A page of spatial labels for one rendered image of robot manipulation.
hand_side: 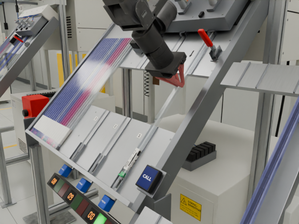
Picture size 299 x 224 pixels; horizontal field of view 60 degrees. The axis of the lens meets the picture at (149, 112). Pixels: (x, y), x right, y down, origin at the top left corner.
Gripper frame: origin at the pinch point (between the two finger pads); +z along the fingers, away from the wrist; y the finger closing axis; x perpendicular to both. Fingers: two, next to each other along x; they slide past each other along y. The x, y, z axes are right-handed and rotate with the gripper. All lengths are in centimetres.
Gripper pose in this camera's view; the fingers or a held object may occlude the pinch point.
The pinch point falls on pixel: (179, 83)
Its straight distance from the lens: 72.3
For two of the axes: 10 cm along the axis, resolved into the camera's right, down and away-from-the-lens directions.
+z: 5.2, 5.6, 6.5
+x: -5.2, 8.1, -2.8
